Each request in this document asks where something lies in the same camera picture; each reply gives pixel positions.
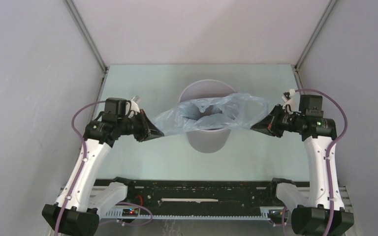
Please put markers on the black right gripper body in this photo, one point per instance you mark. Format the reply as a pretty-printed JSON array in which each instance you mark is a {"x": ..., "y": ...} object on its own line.
[{"x": 289, "y": 122}]

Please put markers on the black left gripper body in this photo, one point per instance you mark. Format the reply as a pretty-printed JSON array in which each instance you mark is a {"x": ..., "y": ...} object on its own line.
[{"x": 131, "y": 126}]

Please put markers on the light blue plastic trash bag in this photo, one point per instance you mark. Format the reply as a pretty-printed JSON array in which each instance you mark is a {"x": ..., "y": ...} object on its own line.
[{"x": 235, "y": 111}]

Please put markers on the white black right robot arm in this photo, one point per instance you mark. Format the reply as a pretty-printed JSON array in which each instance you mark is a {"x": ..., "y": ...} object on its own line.
[{"x": 322, "y": 212}]

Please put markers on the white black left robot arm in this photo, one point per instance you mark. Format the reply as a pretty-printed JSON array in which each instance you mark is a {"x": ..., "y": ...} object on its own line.
[{"x": 74, "y": 212}]

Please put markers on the grey plastic trash bin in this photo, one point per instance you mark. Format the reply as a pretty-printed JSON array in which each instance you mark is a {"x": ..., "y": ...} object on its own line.
[{"x": 210, "y": 140}]

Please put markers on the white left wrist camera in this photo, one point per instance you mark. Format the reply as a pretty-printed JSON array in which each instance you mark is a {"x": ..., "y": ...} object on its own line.
[{"x": 132, "y": 107}]

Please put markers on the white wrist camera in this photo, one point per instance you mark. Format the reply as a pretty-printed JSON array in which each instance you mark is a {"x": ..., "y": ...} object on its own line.
[
  {"x": 287, "y": 98},
  {"x": 132, "y": 107}
]

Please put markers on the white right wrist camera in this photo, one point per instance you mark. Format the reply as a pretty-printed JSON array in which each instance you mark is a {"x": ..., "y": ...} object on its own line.
[{"x": 287, "y": 98}]

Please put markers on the right corner aluminium post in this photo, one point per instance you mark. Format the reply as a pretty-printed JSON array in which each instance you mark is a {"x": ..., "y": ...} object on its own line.
[{"x": 316, "y": 32}]

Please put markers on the corner aluminium post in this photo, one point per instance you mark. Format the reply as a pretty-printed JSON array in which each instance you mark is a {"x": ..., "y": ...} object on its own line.
[
  {"x": 316, "y": 32},
  {"x": 83, "y": 29}
]

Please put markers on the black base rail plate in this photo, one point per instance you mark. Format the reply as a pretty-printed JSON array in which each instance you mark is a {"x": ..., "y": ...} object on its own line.
[{"x": 217, "y": 198}]

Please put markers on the white slotted cable duct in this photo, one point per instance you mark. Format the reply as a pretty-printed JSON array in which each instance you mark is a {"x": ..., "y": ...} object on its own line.
[{"x": 265, "y": 215}]

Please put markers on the left corner aluminium post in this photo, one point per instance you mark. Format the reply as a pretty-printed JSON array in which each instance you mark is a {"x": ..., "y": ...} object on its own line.
[{"x": 83, "y": 29}]

